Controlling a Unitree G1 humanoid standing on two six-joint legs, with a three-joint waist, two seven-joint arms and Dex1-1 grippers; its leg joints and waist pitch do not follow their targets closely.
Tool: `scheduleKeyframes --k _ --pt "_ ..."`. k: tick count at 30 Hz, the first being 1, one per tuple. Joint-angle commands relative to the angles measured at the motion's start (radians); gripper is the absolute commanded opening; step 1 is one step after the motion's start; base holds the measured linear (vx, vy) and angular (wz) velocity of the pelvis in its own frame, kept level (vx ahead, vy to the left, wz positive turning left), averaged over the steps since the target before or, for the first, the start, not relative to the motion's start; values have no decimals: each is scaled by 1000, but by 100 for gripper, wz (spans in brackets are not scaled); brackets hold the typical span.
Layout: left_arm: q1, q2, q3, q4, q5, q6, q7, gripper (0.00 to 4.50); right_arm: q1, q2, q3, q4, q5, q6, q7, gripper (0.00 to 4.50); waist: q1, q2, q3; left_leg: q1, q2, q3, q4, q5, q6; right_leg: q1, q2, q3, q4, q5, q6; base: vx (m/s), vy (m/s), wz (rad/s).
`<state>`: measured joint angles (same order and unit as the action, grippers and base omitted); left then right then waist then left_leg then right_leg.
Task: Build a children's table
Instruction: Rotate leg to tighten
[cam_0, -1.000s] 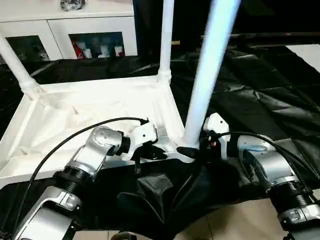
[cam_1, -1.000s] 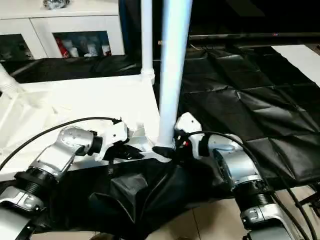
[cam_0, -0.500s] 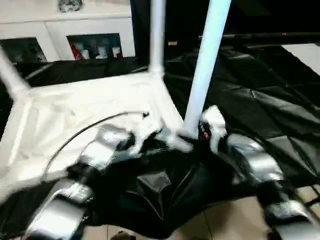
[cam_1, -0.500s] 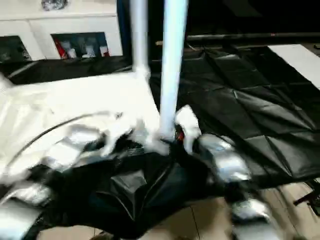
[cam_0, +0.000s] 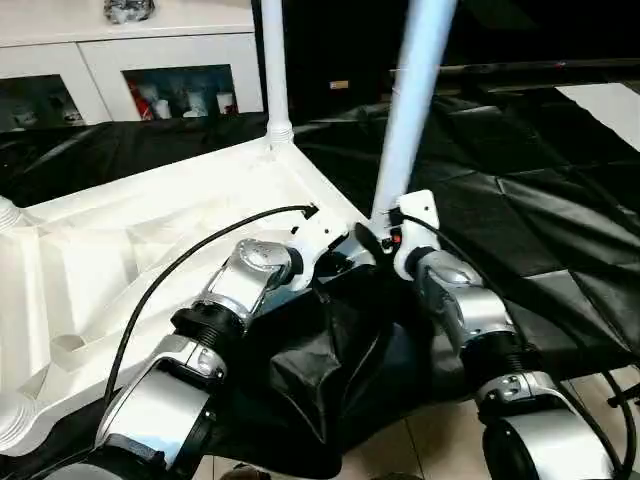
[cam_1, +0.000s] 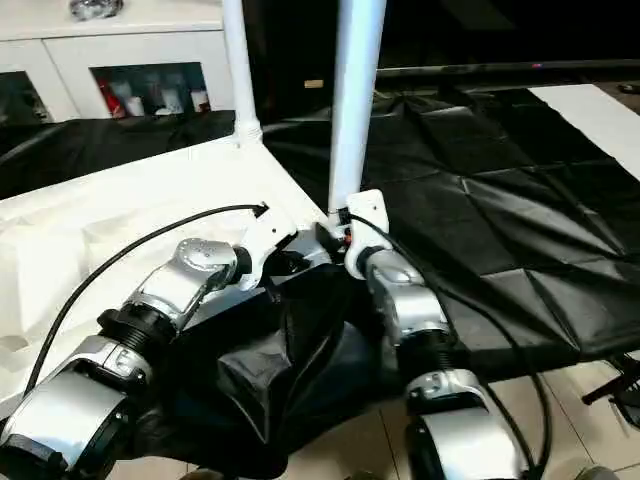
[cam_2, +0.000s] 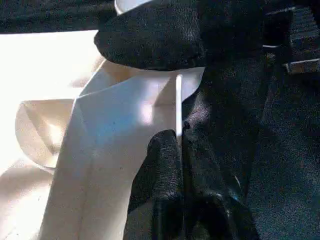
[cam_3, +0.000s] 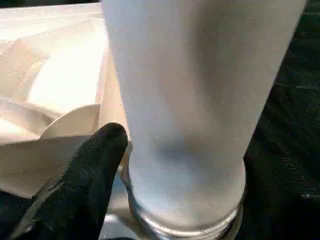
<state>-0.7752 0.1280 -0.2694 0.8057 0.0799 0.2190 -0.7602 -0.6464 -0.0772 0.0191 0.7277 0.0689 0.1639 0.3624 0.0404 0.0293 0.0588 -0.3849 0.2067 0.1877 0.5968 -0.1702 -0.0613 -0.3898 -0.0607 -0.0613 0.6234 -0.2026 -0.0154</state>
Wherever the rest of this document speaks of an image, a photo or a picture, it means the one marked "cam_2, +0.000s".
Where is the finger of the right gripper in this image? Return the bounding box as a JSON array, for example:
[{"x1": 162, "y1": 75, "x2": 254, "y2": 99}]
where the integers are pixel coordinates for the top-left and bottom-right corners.
[{"x1": 94, "y1": 0, "x2": 211, "y2": 72}]

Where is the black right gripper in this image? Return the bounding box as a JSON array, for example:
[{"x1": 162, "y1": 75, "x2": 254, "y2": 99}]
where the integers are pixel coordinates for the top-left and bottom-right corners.
[{"x1": 205, "y1": 0, "x2": 320, "y2": 76}]

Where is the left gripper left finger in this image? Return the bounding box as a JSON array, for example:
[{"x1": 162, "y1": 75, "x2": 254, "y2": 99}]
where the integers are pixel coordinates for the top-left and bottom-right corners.
[{"x1": 122, "y1": 129, "x2": 186, "y2": 240}]

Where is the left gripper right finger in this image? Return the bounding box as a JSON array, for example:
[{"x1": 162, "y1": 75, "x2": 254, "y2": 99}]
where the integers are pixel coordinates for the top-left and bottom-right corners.
[{"x1": 180, "y1": 120, "x2": 262, "y2": 240}]

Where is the white plastic table leg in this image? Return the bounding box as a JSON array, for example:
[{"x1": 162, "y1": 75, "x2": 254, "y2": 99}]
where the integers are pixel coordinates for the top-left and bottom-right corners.
[{"x1": 114, "y1": 0, "x2": 156, "y2": 16}]

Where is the white plastic table top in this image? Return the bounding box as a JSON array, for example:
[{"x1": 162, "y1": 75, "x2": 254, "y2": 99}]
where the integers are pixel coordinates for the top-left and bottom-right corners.
[{"x1": 0, "y1": 29, "x2": 206, "y2": 240}]

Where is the black table mat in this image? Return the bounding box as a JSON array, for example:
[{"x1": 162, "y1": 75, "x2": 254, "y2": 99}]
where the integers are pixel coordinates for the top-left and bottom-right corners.
[{"x1": 0, "y1": 0, "x2": 320, "y2": 240}]

